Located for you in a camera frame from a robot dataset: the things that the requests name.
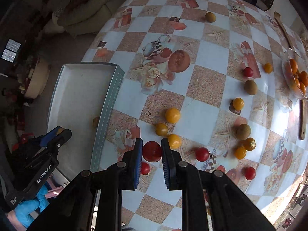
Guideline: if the large red tomato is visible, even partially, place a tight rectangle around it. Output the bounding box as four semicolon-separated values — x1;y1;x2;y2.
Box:
142;141;162;162

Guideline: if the green-orange tomato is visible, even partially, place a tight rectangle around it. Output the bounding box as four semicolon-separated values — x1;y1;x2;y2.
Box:
243;137;256;151

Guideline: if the blue gloved left hand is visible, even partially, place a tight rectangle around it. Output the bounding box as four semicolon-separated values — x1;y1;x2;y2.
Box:
14;186;49;230

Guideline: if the small red cherry tomato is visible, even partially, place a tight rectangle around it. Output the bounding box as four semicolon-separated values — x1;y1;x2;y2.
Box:
141;162;151;176

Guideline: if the yellow tomato near gripper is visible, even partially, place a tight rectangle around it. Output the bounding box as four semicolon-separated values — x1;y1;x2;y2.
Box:
167;134;182;149

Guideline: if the white shallow tray box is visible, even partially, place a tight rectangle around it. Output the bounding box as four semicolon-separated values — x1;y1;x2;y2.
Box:
48;62;124;179

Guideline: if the orange yellow cherry tomato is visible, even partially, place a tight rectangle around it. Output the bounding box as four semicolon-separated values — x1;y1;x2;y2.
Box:
234;146;247;160

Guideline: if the brown longan fruit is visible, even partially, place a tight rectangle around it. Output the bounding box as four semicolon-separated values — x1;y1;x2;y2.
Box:
235;124;251;140

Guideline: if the red tomato lower right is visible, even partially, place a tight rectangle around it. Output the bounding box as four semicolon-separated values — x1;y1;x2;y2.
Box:
245;167;256;181

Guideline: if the yellow tomato on square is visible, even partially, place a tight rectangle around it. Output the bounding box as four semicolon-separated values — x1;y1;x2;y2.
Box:
232;98;244;111

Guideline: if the brown kiwi-like fruit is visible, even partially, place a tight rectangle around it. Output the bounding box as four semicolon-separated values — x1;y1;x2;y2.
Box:
244;80;258;95

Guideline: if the red tomato far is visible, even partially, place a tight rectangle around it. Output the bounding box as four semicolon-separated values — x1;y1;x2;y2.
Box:
242;67;254;78

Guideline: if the small orange tomato far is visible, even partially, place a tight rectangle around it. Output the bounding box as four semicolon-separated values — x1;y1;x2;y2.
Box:
263;63;273;74

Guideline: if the green sofa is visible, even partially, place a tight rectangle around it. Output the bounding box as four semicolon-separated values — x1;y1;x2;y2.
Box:
44;0;126;37

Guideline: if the far olive round fruit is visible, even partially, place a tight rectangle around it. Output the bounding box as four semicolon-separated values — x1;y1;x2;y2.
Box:
205;12;216;23

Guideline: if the glass fruit bowl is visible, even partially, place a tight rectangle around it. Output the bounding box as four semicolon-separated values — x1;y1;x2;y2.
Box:
282;48;307;101

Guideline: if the orange mandarin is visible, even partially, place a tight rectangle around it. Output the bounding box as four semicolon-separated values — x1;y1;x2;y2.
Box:
289;59;298;74
299;71;308;87

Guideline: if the wooden spatula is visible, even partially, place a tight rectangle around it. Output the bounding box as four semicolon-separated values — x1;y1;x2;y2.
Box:
274;12;295;49

